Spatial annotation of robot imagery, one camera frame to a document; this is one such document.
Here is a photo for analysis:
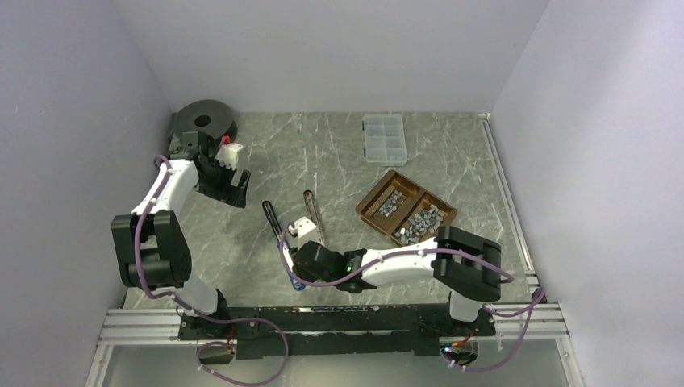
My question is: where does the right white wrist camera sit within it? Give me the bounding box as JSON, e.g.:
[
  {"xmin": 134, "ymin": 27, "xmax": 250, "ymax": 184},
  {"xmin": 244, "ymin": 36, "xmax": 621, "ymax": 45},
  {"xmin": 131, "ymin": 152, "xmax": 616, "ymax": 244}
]
[{"xmin": 288, "ymin": 217, "xmax": 321, "ymax": 249}]

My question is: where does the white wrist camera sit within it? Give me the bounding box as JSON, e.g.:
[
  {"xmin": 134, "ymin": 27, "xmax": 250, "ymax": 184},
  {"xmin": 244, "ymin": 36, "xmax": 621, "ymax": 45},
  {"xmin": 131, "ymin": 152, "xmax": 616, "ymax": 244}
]
[
  {"xmin": 288, "ymin": 217, "xmax": 321, "ymax": 249},
  {"xmin": 215, "ymin": 135, "xmax": 244, "ymax": 170}
]

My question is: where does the black filament spool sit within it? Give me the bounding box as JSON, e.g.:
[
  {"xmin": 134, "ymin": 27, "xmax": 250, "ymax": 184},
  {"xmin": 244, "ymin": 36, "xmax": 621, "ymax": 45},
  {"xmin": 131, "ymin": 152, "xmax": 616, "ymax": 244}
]
[{"xmin": 171, "ymin": 99, "xmax": 238, "ymax": 143}]

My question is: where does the aluminium frame rail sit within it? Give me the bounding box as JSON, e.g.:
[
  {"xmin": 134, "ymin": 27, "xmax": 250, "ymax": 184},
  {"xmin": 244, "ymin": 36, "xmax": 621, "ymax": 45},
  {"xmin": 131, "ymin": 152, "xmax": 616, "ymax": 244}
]
[{"xmin": 98, "ymin": 304, "xmax": 570, "ymax": 345}]

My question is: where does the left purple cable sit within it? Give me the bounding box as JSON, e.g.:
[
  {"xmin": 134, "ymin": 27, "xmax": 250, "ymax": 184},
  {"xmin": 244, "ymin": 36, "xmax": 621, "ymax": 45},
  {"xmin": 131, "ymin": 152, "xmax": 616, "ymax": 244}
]
[{"xmin": 132, "ymin": 155, "xmax": 290, "ymax": 387}]

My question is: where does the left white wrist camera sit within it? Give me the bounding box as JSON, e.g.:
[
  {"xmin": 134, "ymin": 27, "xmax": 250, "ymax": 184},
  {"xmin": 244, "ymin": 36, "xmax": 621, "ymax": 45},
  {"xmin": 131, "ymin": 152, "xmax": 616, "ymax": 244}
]
[{"xmin": 215, "ymin": 135, "xmax": 244, "ymax": 170}]

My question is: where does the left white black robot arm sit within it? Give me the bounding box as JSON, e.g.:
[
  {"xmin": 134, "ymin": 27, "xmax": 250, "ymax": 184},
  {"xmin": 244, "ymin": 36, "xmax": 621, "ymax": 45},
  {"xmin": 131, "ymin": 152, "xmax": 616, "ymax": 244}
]
[{"xmin": 111, "ymin": 129, "xmax": 251, "ymax": 339}]

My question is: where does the clear plastic organizer box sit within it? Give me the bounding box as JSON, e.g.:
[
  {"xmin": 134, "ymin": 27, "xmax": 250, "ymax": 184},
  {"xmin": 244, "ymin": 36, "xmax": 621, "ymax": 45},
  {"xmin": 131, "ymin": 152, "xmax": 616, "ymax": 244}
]
[{"xmin": 362, "ymin": 114, "xmax": 408, "ymax": 167}]

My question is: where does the black beige stapler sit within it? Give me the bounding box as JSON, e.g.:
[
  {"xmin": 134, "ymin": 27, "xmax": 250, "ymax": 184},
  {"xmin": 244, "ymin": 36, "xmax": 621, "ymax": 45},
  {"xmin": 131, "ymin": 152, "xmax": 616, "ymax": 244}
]
[{"xmin": 303, "ymin": 189, "xmax": 325, "ymax": 245}]

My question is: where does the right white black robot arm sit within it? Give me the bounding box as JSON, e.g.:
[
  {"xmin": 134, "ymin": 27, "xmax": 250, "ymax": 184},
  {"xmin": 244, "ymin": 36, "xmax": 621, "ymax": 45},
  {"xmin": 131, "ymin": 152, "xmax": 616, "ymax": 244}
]
[{"xmin": 279, "ymin": 227, "xmax": 514, "ymax": 335}]

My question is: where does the brown staple tray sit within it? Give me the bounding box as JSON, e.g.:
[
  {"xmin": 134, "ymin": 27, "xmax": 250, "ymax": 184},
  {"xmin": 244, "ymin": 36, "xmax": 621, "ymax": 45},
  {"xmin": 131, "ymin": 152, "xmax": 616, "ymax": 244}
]
[{"xmin": 355, "ymin": 169, "xmax": 457, "ymax": 246}]

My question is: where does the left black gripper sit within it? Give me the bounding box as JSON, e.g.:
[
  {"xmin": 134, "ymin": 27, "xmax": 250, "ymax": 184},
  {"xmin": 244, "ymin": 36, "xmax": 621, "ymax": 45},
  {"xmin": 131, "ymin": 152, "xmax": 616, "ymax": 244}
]
[{"xmin": 197, "ymin": 157, "xmax": 251, "ymax": 208}]

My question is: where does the blue stapler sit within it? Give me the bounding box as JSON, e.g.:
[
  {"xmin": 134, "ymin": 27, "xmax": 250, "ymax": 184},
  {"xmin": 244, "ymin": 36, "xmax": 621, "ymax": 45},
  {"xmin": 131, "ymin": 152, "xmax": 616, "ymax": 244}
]
[{"xmin": 261, "ymin": 200, "xmax": 306, "ymax": 291}]

